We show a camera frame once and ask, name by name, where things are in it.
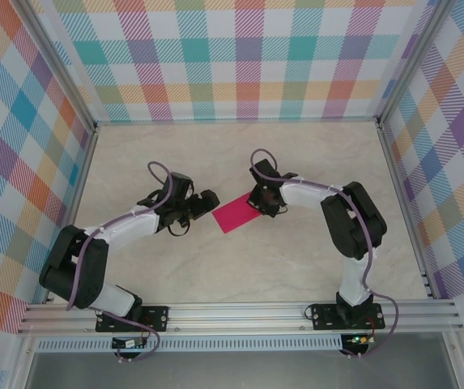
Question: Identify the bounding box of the aluminium table edge rail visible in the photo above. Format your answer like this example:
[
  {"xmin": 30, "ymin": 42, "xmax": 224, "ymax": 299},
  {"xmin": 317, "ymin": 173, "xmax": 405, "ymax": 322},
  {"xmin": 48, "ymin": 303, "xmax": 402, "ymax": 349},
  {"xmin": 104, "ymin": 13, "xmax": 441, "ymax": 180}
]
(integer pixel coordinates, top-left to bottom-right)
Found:
[
  {"xmin": 43, "ymin": 125, "xmax": 100, "ymax": 305},
  {"xmin": 377, "ymin": 121, "xmax": 439, "ymax": 300},
  {"xmin": 93, "ymin": 117, "xmax": 382, "ymax": 125}
]

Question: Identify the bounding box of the grey metal panel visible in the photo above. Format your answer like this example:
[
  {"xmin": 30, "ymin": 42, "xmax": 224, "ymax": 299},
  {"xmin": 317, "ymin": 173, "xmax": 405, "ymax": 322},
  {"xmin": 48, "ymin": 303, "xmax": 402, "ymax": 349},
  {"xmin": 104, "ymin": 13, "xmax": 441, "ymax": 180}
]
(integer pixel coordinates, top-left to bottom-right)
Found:
[{"xmin": 24, "ymin": 350, "xmax": 459, "ymax": 389}]

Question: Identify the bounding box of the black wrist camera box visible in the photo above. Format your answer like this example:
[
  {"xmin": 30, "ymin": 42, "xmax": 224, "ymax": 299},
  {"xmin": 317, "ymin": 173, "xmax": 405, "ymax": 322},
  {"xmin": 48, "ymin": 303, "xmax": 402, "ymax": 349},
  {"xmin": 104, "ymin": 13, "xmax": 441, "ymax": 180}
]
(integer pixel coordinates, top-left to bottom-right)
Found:
[
  {"xmin": 168, "ymin": 172, "xmax": 195, "ymax": 198},
  {"xmin": 249, "ymin": 160, "xmax": 281, "ymax": 183}
]

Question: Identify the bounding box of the aluminium frame post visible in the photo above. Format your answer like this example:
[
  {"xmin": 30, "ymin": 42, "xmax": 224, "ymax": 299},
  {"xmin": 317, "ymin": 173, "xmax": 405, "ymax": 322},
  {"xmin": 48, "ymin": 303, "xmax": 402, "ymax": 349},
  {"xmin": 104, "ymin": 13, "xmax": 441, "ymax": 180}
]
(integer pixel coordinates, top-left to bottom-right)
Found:
[
  {"xmin": 375, "ymin": 0, "xmax": 449, "ymax": 126},
  {"xmin": 19, "ymin": 0, "xmax": 99, "ymax": 135}
]

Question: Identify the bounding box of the pink cloth piece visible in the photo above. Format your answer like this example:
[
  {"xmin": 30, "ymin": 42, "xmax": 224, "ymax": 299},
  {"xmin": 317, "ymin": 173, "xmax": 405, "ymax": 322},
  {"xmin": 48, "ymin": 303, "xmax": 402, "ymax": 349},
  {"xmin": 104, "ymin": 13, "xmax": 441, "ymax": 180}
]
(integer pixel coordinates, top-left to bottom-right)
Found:
[{"xmin": 211, "ymin": 192, "xmax": 263, "ymax": 235}]

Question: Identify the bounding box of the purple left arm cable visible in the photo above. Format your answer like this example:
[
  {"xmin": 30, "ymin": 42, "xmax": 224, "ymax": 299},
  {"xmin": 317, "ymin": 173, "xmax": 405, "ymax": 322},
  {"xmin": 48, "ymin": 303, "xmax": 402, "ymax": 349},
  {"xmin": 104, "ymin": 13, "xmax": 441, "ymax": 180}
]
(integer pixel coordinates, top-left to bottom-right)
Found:
[{"xmin": 65, "ymin": 160, "xmax": 177, "ymax": 363}]

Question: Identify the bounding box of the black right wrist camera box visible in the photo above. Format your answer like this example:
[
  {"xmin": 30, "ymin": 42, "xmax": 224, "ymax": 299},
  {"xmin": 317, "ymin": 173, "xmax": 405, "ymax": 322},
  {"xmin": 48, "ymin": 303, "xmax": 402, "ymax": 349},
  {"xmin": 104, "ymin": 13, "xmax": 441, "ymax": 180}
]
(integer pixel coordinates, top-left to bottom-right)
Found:
[{"xmin": 249, "ymin": 160, "xmax": 281, "ymax": 183}]

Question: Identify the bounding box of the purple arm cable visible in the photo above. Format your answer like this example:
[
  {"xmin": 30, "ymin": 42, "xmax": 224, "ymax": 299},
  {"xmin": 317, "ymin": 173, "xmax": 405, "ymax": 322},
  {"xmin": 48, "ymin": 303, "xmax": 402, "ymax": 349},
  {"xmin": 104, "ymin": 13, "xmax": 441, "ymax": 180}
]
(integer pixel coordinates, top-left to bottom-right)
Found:
[
  {"xmin": 249, "ymin": 147, "xmax": 399, "ymax": 360},
  {"xmin": 65, "ymin": 160, "xmax": 177, "ymax": 363}
]

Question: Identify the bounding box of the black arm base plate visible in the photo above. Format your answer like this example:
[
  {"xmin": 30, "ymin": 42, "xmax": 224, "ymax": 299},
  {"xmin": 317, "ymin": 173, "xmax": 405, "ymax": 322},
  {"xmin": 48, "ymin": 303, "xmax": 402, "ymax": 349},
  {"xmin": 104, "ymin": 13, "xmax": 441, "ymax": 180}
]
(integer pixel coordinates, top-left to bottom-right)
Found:
[
  {"xmin": 95, "ymin": 306, "xmax": 171, "ymax": 334},
  {"xmin": 311, "ymin": 302, "xmax": 386, "ymax": 331}
]

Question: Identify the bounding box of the wide aluminium base rail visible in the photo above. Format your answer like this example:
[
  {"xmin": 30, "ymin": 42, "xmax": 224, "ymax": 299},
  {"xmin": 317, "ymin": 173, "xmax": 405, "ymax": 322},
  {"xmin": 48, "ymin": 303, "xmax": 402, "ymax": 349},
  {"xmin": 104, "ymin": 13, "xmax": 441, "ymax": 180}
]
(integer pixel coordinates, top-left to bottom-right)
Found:
[{"xmin": 16, "ymin": 298, "xmax": 464, "ymax": 336}]

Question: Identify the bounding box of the aluminium frame leg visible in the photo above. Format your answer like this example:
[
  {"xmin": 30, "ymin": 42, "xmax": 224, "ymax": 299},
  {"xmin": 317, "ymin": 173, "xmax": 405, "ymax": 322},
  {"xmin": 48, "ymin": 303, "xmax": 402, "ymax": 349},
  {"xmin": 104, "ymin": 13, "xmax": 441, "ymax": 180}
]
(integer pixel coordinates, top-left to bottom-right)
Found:
[
  {"xmin": 444, "ymin": 330, "xmax": 464, "ymax": 389},
  {"xmin": 6, "ymin": 334, "xmax": 40, "ymax": 389}
]

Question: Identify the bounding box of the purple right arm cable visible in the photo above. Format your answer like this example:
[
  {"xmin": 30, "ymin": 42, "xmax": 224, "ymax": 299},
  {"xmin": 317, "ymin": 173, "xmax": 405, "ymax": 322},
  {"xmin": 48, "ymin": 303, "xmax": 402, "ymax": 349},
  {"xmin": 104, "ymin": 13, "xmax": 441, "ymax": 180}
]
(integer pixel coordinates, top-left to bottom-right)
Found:
[{"xmin": 249, "ymin": 147, "xmax": 399, "ymax": 360}]

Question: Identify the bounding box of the perforated grey cable duct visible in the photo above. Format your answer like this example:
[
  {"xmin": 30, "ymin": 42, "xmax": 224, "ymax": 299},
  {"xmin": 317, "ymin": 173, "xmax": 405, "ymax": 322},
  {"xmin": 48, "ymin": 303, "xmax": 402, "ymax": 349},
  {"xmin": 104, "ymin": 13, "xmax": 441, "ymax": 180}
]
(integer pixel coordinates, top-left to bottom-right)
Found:
[{"xmin": 35, "ymin": 334, "xmax": 344, "ymax": 353}]

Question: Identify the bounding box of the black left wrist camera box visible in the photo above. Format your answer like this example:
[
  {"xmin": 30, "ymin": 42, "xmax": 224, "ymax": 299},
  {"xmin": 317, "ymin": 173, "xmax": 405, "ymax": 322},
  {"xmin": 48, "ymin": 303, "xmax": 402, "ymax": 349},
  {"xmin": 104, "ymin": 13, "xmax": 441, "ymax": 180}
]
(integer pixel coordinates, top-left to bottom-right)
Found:
[{"xmin": 168, "ymin": 172, "xmax": 195, "ymax": 198}]

